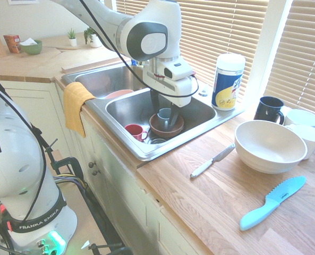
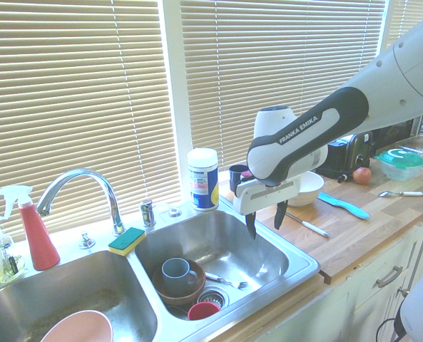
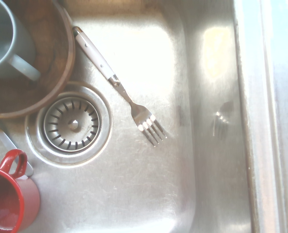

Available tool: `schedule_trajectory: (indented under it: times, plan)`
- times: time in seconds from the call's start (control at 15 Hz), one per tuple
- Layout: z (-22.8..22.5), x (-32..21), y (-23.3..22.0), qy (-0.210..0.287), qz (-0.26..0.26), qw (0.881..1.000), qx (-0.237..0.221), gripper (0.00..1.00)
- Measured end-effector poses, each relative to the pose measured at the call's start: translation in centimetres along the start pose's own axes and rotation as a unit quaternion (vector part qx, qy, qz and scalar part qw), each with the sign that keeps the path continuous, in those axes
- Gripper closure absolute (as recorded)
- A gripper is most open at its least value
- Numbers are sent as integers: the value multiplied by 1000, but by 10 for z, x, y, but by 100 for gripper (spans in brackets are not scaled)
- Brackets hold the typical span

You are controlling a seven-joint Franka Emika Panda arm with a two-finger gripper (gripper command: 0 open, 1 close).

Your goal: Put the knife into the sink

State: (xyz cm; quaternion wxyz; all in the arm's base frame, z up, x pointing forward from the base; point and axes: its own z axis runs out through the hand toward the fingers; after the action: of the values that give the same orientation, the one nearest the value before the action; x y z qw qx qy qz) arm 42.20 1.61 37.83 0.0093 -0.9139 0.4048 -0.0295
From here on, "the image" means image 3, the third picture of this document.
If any stainless steel double sink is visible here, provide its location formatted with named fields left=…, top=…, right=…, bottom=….
left=0, top=0, right=288, bottom=233

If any metal sink drain strainer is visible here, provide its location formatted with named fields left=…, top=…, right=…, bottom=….
left=25, top=81, right=113, bottom=167

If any brown wooden bowl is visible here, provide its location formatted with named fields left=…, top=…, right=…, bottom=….
left=0, top=0, right=76, bottom=119

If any silver metal utensil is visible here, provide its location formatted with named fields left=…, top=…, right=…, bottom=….
left=0, top=118, right=34, bottom=177

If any red enamel mug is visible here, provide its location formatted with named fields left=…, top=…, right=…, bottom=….
left=0, top=149, right=41, bottom=233

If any grey ceramic mug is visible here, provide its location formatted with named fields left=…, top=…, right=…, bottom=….
left=0, top=0, right=42, bottom=82

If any white handled metal fork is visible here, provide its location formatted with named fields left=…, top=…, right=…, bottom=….
left=72, top=26, right=169, bottom=147

